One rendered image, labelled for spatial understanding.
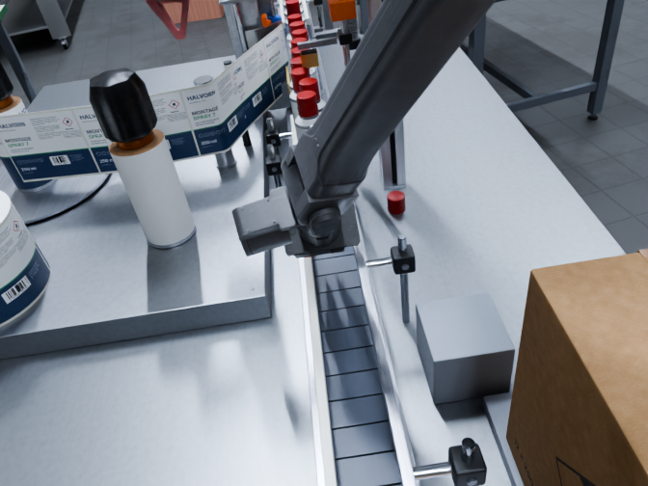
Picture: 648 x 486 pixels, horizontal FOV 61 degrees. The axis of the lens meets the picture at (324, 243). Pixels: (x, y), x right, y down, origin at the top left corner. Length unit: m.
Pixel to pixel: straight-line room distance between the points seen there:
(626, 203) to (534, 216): 1.54
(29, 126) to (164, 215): 0.37
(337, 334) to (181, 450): 0.25
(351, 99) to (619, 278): 0.26
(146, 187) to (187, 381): 0.31
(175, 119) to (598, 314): 0.86
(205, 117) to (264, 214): 0.52
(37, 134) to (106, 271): 0.34
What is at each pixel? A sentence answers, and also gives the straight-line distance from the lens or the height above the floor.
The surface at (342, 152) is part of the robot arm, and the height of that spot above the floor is 1.21.
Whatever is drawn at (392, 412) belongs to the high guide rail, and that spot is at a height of 0.96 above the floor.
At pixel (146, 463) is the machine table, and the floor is 0.83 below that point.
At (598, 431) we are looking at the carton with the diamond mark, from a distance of 0.46.
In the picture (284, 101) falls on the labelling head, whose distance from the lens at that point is 1.36.
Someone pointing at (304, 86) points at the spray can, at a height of 1.08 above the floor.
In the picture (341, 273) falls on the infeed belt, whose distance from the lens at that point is 0.86.
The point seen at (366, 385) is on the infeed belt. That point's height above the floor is 0.88.
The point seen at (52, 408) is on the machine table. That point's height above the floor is 0.83.
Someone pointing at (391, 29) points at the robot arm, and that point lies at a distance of 0.40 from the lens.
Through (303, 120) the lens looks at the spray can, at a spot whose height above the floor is 1.05.
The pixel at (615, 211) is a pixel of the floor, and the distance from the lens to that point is 2.52.
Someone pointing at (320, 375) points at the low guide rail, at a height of 0.91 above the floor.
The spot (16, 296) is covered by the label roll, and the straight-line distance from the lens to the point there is 0.99.
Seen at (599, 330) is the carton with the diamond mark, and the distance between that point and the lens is 0.47.
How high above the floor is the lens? 1.46
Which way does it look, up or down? 39 degrees down
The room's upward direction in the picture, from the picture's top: 10 degrees counter-clockwise
